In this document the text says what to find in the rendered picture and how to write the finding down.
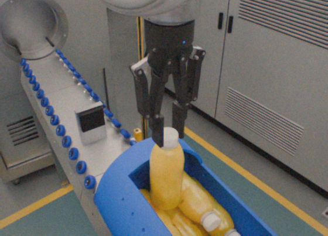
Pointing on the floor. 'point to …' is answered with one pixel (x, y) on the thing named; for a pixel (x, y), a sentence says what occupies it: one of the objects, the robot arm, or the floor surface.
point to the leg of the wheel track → (59, 168)
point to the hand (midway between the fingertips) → (168, 125)
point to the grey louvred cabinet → (267, 75)
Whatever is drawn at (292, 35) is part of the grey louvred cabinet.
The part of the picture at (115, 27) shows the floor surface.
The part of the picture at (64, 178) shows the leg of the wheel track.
